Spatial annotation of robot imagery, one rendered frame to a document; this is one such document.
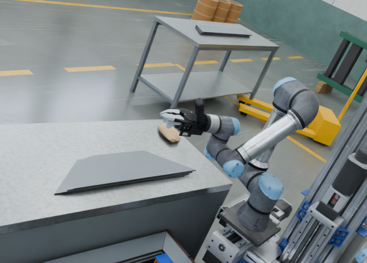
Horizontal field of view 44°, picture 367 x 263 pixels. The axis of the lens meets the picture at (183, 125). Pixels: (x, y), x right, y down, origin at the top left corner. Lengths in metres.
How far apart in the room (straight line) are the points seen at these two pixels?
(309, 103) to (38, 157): 1.12
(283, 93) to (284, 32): 10.15
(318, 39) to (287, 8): 1.13
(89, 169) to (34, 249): 0.39
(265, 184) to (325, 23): 9.86
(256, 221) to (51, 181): 0.89
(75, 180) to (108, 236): 0.28
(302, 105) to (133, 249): 0.91
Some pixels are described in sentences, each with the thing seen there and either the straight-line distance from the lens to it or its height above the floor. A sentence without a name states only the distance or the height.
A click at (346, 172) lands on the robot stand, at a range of 1.96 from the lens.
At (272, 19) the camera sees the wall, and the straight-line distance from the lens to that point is 12.26.
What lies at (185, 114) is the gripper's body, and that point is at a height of 1.46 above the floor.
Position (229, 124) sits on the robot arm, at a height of 1.46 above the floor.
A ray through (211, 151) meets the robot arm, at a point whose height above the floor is 1.33.
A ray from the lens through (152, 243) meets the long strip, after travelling 2.07.
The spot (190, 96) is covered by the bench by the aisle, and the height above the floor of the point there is 0.23.
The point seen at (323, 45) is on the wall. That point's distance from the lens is 11.71.
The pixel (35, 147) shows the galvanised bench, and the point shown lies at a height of 1.05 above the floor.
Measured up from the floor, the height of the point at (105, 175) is 1.07.
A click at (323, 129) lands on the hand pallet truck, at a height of 0.23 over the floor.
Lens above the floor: 2.16
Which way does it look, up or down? 24 degrees down
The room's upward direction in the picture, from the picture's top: 23 degrees clockwise
